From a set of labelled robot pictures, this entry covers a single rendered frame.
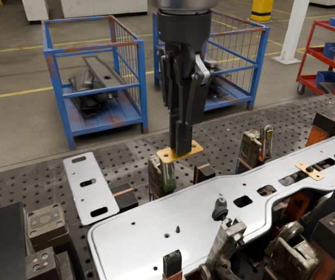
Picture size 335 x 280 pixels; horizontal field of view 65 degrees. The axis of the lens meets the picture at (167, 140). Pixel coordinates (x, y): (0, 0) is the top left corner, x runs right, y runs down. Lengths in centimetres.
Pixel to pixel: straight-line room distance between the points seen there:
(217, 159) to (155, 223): 74
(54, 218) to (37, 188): 65
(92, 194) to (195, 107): 47
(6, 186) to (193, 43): 117
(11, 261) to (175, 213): 37
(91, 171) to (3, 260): 33
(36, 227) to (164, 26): 50
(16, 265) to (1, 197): 71
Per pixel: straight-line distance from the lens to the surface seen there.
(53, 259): 59
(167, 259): 41
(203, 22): 37
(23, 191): 133
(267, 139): 90
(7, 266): 68
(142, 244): 66
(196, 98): 39
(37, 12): 830
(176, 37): 37
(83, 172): 86
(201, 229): 69
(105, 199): 76
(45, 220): 68
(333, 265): 67
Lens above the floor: 155
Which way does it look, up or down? 35 degrees down
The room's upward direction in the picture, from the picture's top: straight up
